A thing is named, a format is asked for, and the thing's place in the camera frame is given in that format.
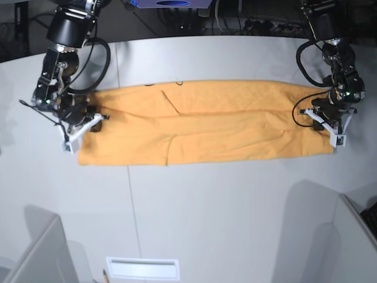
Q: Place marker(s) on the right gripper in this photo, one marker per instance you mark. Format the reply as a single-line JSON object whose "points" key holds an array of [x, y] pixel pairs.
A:
{"points": [[77, 110]]}

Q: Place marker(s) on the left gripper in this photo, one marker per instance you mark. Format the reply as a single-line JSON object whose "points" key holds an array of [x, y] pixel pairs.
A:
{"points": [[331, 113]]}

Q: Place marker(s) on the orange yellow T-shirt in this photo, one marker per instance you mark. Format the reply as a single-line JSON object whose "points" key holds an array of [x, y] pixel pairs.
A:
{"points": [[201, 122]]}

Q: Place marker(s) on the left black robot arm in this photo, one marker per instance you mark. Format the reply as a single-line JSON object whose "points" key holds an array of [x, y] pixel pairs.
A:
{"points": [[329, 24]]}

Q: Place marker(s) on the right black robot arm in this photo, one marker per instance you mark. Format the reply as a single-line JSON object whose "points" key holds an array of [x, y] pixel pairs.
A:
{"points": [[74, 25]]}

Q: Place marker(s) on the black power strip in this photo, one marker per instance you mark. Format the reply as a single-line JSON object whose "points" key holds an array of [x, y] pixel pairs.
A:
{"points": [[266, 26]]}

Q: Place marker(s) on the right grey partition panel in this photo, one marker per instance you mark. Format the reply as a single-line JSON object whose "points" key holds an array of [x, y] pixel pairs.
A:
{"points": [[356, 261]]}

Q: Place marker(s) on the grey partition panel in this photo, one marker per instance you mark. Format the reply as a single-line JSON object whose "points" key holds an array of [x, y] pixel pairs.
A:
{"points": [[356, 261], [46, 259]]}

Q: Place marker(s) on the left grey partition panel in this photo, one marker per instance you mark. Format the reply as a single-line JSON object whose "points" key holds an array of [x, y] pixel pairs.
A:
{"points": [[46, 259]]}

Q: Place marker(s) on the white table slot plate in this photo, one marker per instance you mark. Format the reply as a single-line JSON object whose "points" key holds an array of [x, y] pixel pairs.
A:
{"points": [[144, 269]]}

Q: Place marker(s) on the pencil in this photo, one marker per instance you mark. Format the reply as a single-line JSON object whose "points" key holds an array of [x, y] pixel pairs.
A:
{"points": [[106, 280]]}

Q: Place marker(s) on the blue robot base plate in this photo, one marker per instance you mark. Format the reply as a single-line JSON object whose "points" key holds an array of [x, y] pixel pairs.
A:
{"points": [[171, 3]]}

